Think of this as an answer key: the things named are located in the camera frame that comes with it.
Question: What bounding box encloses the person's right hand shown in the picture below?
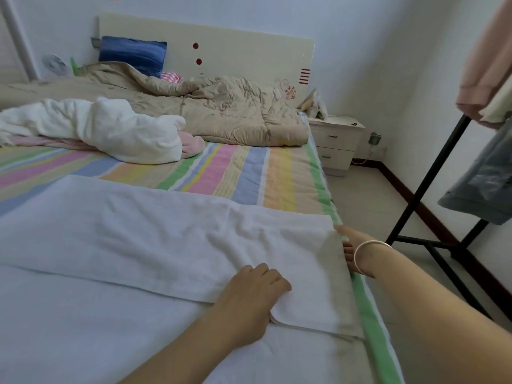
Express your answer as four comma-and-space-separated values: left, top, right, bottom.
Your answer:
335, 225, 377, 277

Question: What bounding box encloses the person's left hand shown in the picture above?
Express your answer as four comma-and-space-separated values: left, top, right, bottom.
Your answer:
212, 263, 293, 349

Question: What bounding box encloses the white towel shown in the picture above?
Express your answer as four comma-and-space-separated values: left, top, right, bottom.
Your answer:
0, 174, 377, 384

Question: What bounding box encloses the pink fleece blanket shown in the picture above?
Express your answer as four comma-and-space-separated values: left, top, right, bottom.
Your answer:
8, 130, 206, 160

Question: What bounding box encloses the cream fleece blanket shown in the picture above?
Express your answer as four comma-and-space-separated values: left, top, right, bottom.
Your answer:
0, 97, 187, 165

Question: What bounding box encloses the person's right forearm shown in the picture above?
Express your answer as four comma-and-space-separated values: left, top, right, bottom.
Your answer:
358, 242, 512, 384

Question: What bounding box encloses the person's left forearm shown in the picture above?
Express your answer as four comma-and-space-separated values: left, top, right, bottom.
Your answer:
120, 319, 241, 384

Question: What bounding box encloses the black clothes rack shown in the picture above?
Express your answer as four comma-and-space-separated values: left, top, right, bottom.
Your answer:
386, 114, 512, 317

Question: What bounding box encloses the dark brown baseboard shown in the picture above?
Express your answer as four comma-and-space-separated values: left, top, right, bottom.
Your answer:
352, 159, 512, 321

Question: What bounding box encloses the white nightstand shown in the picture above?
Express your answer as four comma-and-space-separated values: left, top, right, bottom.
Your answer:
308, 116, 366, 177

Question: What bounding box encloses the striped pastel bed sheet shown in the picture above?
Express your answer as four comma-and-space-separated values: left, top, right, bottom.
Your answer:
0, 116, 405, 384

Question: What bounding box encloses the cream plush toy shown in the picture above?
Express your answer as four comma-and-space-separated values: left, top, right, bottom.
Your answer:
298, 87, 329, 121

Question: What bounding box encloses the grey hanging garment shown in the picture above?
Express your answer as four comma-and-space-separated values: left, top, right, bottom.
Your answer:
437, 119, 512, 226

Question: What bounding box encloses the beige quilt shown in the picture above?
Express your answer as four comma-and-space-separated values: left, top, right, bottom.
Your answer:
0, 61, 310, 147

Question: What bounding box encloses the cream hanging garment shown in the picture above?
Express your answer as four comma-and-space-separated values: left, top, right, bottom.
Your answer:
478, 76, 512, 129

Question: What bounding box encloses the white headboard with red dots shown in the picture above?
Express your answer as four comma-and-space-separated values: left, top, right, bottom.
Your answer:
96, 13, 315, 109

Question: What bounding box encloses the pink hanging garment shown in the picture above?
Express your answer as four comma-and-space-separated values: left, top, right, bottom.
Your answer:
456, 0, 512, 121

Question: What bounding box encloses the blue pillow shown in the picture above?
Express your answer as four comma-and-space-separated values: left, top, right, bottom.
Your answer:
98, 36, 169, 78

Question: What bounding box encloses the small white desk fan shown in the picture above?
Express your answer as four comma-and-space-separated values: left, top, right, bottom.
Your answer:
42, 54, 71, 78

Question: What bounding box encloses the silver bracelet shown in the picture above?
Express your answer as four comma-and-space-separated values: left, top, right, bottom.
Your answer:
353, 239, 394, 277

